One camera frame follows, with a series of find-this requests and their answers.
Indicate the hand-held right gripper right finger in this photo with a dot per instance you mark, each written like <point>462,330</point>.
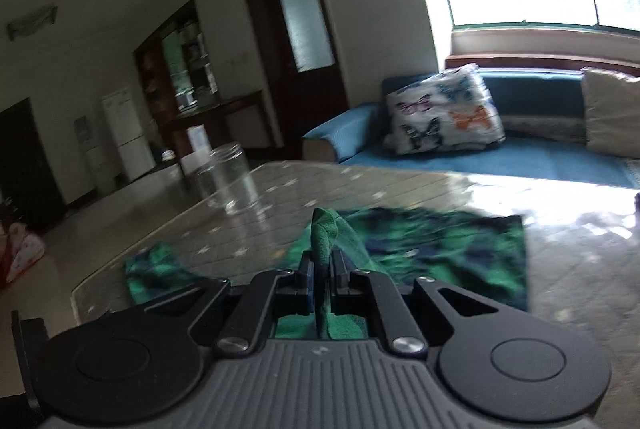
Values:
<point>342,281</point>

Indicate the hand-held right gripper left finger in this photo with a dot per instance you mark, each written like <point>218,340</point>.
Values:
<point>310,281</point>

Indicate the green plaid flannel cloth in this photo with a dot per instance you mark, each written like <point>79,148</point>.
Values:
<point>425,249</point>

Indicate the clear glass mug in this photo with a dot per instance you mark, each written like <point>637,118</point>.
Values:
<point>230,179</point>

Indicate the dark wooden counter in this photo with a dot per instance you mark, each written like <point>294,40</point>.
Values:
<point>240,109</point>

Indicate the butterfly print pillow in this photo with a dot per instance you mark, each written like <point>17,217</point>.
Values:
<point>440,109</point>

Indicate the dark wooden door glass pane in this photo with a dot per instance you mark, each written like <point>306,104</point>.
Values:
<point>265,59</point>

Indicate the white refrigerator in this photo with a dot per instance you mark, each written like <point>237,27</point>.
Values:
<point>127,134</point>

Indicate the water dispenser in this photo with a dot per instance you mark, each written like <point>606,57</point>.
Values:
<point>92,159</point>

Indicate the wooden display cabinet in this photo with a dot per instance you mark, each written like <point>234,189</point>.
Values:
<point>150,79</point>

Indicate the blue sofa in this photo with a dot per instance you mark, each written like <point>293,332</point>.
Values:
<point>530,94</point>

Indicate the pink white bag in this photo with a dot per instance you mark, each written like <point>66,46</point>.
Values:
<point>25,254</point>

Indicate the dark plain wooden door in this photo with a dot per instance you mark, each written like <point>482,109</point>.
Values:
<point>25,159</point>

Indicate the beige pillow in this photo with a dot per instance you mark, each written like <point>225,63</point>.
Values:
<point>612,109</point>

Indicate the wall light fixture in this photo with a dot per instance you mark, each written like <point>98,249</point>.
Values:
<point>30,23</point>

